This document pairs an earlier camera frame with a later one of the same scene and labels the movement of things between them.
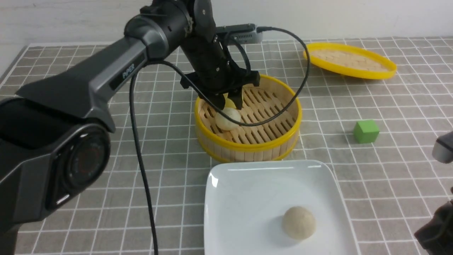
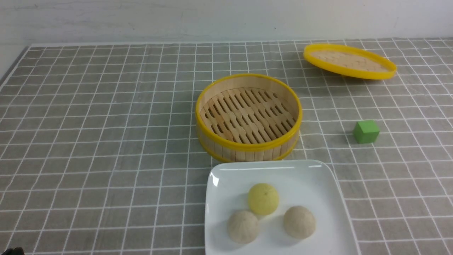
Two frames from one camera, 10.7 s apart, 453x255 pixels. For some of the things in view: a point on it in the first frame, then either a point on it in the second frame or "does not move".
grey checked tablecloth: x=378 y=134 does not move
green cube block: x=366 y=131 does not move
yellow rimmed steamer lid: x=348 y=60 does not move
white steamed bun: x=225 y=123 → x=243 y=226
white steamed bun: x=298 y=222 does not move
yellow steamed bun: x=229 y=103 → x=263 y=199
